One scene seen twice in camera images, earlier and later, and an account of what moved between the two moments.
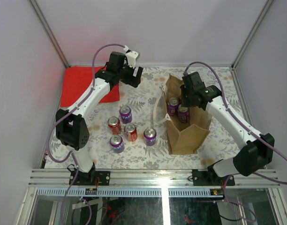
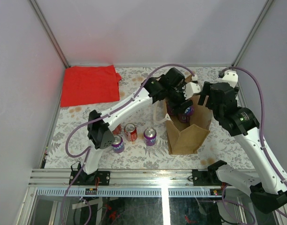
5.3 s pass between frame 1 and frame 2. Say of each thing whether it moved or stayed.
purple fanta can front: stayed
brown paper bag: stayed
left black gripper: moved
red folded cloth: stayed
